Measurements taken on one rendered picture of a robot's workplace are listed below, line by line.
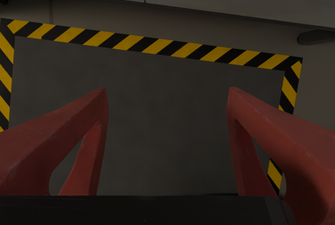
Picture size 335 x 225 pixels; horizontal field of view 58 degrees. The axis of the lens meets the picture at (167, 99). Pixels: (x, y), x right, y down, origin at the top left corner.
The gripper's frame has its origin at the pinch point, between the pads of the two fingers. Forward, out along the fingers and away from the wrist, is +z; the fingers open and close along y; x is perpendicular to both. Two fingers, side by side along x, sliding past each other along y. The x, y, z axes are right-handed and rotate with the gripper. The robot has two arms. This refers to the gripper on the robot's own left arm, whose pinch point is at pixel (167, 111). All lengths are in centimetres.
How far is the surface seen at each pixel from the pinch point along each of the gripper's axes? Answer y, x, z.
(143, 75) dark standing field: 9, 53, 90
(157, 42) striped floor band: 4, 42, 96
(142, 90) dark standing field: 10, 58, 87
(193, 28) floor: -10, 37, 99
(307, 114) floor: -55, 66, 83
